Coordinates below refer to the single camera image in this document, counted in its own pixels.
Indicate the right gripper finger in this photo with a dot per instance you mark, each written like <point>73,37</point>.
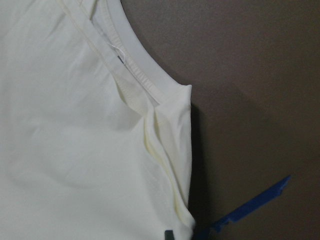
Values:
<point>169,235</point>

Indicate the cream long-sleeve cat shirt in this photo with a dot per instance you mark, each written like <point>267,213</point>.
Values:
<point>95,137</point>

